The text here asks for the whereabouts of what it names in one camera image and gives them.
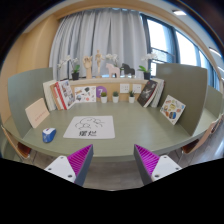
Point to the pink horse figurine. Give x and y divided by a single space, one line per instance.
113 70

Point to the black horse figurine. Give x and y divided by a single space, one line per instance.
127 69

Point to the grey curtain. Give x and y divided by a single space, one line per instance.
117 32

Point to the wooden chair right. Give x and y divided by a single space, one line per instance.
193 146

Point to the beige leaning card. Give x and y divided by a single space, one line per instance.
37 112

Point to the small potted plant right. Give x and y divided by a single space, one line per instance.
131 96

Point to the white orchid pot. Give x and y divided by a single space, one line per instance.
144 70
72 65

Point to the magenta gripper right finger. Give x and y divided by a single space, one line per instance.
153 167

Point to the red white book left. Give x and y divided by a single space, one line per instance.
65 93

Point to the small potted plant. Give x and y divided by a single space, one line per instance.
103 97
115 97
131 96

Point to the white wall socket right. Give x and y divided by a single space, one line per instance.
137 88

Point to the wooden chair left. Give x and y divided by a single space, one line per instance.
21 150

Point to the white orchid middle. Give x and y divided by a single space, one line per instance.
114 58

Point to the colourful picture book right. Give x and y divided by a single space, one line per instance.
172 109

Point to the green partition panel right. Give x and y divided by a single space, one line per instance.
189 85

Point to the white books stack left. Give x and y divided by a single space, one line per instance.
48 95

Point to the white printed paper mat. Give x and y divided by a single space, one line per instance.
91 127

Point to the white orchid right pot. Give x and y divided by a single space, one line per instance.
144 70

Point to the white books stack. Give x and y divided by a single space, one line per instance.
159 91
48 95

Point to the wooden mannequin figure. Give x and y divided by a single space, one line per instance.
98 59

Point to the white books stack right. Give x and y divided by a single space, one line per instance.
159 91

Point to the small potted plant left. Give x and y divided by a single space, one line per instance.
103 97

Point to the white illustrated card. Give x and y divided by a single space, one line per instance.
85 94

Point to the wooden hand model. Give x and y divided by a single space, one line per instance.
87 62

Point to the black book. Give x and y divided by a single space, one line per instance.
147 93

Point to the green partition panel left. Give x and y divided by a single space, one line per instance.
23 90

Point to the wooden chair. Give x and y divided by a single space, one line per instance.
193 146
21 150

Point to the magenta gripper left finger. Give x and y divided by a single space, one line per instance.
74 167

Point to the blue white computer mouse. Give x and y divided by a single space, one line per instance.
48 134

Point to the white wall socket left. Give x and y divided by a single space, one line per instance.
124 88

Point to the small potted plant middle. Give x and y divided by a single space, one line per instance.
115 97

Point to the green partition panel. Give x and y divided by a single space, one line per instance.
23 90
189 85

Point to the white wall socket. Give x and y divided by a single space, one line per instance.
137 88
124 88

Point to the purple round sign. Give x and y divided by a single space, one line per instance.
99 90

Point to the white orchid left pot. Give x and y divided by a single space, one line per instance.
72 65

